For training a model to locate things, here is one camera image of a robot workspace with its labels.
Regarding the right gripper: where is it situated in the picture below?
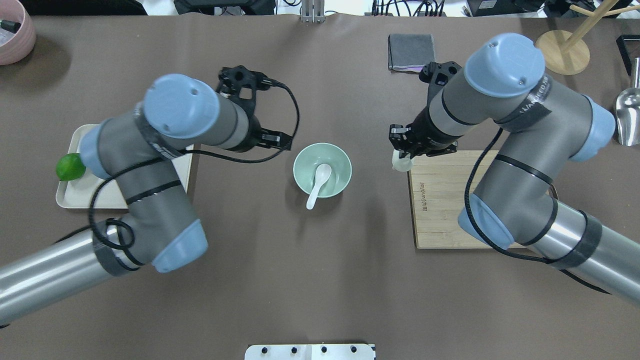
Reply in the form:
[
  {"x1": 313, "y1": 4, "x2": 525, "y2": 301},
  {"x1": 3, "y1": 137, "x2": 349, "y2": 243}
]
[{"x1": 389, "y1": 115, "x2": 440, "y2": 157}]

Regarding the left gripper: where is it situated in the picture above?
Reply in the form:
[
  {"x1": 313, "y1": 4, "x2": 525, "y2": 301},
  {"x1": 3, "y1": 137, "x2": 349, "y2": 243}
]
[{"x1": 242, "y1": 122, "x2": 293, "y2": 153}]

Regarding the white steamed bun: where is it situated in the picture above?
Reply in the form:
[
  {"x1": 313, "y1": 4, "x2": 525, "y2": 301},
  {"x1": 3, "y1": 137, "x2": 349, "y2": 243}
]
[{"x1": 391, "y1": 149, "x2": 415, "y2": 173}]

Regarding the white ceramic spoon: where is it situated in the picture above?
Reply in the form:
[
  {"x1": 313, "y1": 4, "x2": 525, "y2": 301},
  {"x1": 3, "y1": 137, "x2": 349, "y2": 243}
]
[{"x1": 305, "y1": 162, "x2": 332, "y2": 210}]

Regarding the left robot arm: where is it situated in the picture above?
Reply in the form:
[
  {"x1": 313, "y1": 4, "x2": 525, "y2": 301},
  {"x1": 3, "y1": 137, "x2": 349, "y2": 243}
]
[{"x1": 0, "y1": 66, "x2": 294, "y2": 327}]

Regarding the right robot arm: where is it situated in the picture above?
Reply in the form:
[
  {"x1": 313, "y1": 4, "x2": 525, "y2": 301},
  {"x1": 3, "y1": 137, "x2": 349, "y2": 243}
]
[{"x1": 388, "y1": 33, "x2": 640, "y2": 305}]

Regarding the mint green bowl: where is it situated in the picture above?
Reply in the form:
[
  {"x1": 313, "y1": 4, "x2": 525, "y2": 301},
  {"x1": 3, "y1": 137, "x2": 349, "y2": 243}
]
[{"x1": 292, "y1": 142, "x2": 353, "y2": 199}]

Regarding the pink bowl with ice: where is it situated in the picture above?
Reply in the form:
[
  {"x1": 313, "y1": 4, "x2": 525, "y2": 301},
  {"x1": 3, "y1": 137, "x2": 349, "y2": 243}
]
[{"x1": 0, "y1": 0, "x2": 37, "y2": 66}]

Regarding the bamboo cutting board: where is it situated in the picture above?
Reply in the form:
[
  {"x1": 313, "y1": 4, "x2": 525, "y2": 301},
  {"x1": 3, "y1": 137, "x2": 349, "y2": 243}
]
[{"x1": 408, "y1": 150, "x2": 491, "y2": 250}]

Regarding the folded grey cloth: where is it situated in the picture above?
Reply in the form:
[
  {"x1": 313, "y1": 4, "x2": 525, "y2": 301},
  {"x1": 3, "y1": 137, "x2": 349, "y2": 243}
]
[{"x1": 387, "y1": 33, "x2": 436, "y2": 73}]

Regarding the wooden mug tree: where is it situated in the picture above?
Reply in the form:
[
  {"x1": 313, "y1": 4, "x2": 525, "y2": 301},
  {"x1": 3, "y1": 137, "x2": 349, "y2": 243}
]
[{"x1": 534, "y1": 0, "x2": 640, "y2": 76}]

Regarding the cream rectangular tray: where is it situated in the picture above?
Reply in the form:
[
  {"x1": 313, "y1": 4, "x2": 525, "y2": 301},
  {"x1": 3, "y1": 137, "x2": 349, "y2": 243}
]
[{"x1": 55, "y1": 124, "x2": 193, "y2": 210}]

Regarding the green lime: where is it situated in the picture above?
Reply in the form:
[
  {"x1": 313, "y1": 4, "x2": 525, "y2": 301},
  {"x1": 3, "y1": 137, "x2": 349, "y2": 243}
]
[{"x1": 55, "y1": 152, "x2": 87, "y2": 182}]

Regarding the metal scoop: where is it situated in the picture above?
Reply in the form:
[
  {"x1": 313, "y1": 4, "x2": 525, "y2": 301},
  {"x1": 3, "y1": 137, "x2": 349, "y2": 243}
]
[{"x1": 615, "y1": 57, "x2": 640, "y2": 147}]

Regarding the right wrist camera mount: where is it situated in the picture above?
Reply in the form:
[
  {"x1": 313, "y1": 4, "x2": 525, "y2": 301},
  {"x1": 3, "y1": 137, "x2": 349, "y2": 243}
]
[{"x1": 418, "y1": 61, "x2": 462, "y2": 105}]

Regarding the aluminium frame post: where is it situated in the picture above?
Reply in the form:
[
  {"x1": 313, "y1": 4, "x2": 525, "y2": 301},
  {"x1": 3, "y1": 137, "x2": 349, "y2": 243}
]
[{"x1": 300, "y1": 0, "x2": 326, "y2": 24}]

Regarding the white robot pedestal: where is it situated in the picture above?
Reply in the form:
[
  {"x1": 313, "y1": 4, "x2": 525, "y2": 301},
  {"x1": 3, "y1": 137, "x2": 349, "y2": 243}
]
[{"x1": 244, "y1": 342, "x2": 377, "y2": 360}]

